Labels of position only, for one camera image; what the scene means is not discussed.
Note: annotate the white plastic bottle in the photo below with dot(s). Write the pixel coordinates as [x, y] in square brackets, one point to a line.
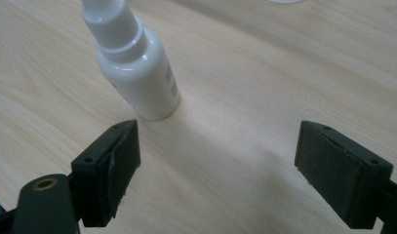
[137, 61]

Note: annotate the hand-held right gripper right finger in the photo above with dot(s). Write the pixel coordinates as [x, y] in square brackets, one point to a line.
[342, 182]

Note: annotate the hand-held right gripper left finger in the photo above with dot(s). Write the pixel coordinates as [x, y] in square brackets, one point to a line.
[101, 175]

